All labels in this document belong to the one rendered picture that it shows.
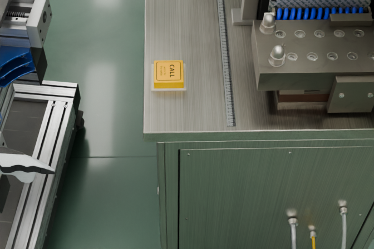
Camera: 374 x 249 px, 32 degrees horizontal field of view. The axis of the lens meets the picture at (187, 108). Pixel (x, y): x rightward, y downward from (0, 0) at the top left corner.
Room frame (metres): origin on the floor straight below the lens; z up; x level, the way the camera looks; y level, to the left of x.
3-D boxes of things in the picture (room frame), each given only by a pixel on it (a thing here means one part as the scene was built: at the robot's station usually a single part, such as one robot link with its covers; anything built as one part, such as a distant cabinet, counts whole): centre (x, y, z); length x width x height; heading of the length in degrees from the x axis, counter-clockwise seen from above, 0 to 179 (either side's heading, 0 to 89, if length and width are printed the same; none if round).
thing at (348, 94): (0.90, -0.37, 0.97); 0.10 x 0.03 x 0.11; 93
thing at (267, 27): (1.03, -0.18, 1.05); 0.04 x 0.04 x 0.04
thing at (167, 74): (0.99, 0.05, 0.91); 0.07 x 0.07 x 0.02; 3
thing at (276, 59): (0.94, -0.19, 1.05); 0.04 x 0.04 x 0.04
